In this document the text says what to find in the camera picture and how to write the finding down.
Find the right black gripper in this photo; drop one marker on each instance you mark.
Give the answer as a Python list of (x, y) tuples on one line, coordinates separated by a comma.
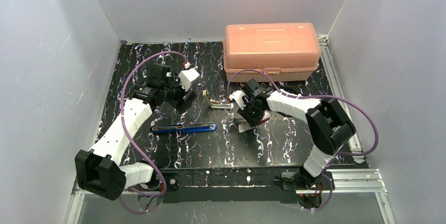
[(251, 115)]

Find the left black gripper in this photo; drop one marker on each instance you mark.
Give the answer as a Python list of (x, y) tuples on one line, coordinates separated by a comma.
[(182, 98)]

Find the red staples box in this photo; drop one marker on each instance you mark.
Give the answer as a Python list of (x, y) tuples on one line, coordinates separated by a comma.
[(243, 125)]

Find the beige stapler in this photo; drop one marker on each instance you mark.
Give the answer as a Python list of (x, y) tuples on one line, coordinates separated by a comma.
[(216, 104)]

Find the blue stapler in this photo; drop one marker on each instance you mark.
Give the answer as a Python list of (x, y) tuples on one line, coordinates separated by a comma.
[(184, 128)]

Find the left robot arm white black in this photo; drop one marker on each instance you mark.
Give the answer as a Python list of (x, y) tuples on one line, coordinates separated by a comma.
[(99, 169)]

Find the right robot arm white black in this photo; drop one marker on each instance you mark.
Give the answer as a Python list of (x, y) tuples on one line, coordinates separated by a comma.
[(329, 125)]

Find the orange plastic toolbox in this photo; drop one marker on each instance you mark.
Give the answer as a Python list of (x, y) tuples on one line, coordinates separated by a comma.
[(283, 52)]

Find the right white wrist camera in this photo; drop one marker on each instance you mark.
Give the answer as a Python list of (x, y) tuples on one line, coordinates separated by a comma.
[(240, 98)]

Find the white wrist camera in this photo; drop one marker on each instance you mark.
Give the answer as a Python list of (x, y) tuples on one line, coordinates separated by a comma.
[(187, 78), (240, 98)]

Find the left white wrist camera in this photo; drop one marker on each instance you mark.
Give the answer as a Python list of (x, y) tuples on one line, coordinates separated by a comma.
[(187, 78)]

